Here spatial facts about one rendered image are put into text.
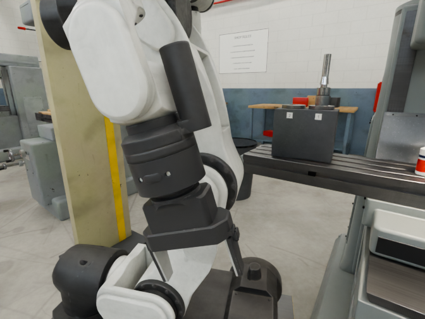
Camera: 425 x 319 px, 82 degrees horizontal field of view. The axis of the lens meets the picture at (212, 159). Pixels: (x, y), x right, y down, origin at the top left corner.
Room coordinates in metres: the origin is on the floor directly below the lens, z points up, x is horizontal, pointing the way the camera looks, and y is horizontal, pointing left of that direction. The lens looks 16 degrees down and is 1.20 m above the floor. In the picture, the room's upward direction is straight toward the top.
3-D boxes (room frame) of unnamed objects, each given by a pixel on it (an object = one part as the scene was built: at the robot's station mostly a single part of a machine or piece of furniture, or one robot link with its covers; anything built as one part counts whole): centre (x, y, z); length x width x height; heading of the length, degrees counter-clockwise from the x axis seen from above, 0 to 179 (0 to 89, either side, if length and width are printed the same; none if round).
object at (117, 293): (0.55, 0.17, 0.68); 0.21 x 0.20 x 0.13; 77
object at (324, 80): (0.93, -0.41, 1.26); 0.03 x 0.03 x 0.11
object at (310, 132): (0.95, -0.36, 1.04); 0.22 x 0.12 x 0.20; 61
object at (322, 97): (0.93, -0.41, 1.17); 0.05 x 0.05 x 0.06
